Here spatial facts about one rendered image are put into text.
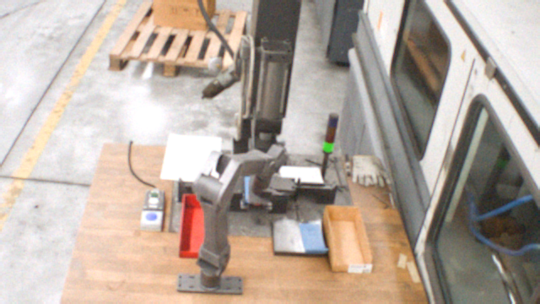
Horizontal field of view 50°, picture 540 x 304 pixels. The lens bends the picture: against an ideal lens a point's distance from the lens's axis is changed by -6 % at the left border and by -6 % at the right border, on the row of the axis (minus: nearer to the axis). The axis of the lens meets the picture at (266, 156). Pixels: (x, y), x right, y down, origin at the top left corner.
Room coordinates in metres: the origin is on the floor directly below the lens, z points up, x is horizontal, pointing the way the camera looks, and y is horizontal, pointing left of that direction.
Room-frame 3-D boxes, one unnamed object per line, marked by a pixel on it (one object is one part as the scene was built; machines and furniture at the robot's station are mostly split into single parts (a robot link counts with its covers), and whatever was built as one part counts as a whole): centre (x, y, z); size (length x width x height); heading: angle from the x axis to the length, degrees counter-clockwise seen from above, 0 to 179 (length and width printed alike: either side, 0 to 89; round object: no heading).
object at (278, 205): (1.69, 0.01, 0.94); 0.20 x 0.10 x 0.07; 97
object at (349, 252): (1.53, -0.30, 0.93); 0.25 x 0.13 x 0.08; 7
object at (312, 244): (1.51, -0.19, 0.93); 0.15 x 0.07 x 0.03; 11
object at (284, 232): (1.53, -0.14, 0.91); 0.17 x 0.16 x 0.02; 97
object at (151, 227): (1.51, 0.35, 0.90); 0.07 x 0.07 x 0.06; 7
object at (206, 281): (1.27, 0.12, 0.94); 0.20 x 0.07 x 0.08; 97
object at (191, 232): (1.50, 0.19, 0.93); 0.25 x 0.12 x 0.06; 7
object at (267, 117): (1.69, 0.02, 1.37); 0.11 x 0.09 x 0.30; 97
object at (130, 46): (4.82, 0.84, 0.07); 1.20 x 1.00 x 0.14; 1
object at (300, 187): (1.74, -0.16, 0.95); 0.15 x 0.03 x 0.10; 97
